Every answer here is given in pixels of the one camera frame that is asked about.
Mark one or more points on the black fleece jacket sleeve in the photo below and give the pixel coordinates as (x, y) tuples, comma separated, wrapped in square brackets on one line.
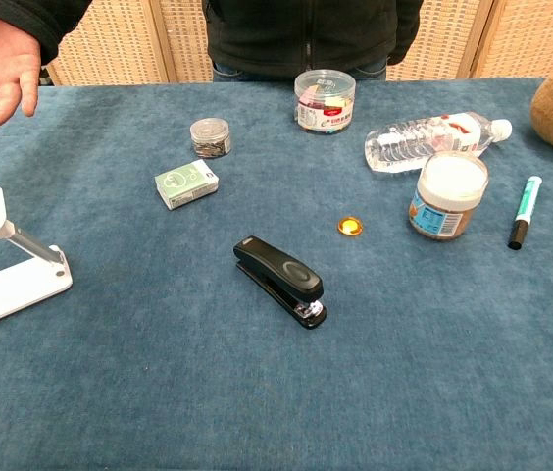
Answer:
[(36, 19)]

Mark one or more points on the green and white small box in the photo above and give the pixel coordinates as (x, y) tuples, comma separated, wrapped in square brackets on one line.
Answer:
[(186, 184)]

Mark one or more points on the small clear jar of clips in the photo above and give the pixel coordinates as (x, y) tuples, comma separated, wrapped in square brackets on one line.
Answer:
[(211, 140)]

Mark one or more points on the person's black jacket torso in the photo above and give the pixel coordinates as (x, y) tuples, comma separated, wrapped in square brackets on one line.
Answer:
[(301, 34)]

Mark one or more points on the clear jar of colourful clips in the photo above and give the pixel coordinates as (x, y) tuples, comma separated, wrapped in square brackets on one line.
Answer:
[(324, 105)]

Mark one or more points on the black stapler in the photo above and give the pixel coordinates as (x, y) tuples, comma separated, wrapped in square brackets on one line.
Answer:
[(281, 277)]

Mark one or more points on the small round amber disc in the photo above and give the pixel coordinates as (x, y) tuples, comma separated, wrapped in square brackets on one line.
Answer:
[(350, 226)]

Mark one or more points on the blue velvet tablecloth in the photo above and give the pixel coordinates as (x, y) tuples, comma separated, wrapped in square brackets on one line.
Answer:
[(276, 343)]

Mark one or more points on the clear plastic water bottle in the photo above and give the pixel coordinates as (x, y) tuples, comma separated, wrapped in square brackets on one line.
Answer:
[(423, 142)]

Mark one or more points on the person in black jacket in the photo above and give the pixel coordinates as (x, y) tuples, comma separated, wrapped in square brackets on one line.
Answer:
[(453, 39)]

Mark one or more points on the plastic jar with white lid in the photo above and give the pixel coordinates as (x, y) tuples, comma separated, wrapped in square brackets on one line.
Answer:
[(448, 196)]

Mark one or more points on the green whiteboard marker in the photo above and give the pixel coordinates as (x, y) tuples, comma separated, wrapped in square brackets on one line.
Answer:
[(525, 211)]

